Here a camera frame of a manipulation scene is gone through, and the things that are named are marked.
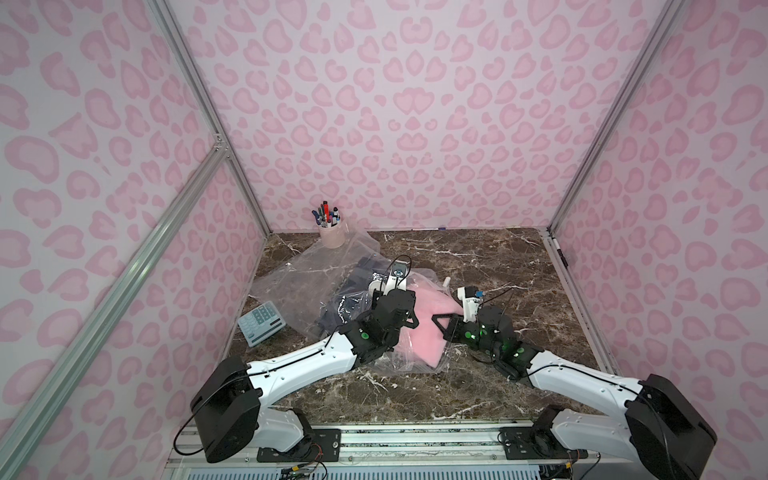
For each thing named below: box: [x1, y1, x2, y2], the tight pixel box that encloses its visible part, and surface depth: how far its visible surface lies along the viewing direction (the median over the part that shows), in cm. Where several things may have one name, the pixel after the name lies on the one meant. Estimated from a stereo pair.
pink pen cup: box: [316, 215, 346, 249], surface depth 112 cm
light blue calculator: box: [237, 301, 286, 347], surface depth 95 cm
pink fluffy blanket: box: [397, 278, 464, 368], surface depth 80 cm
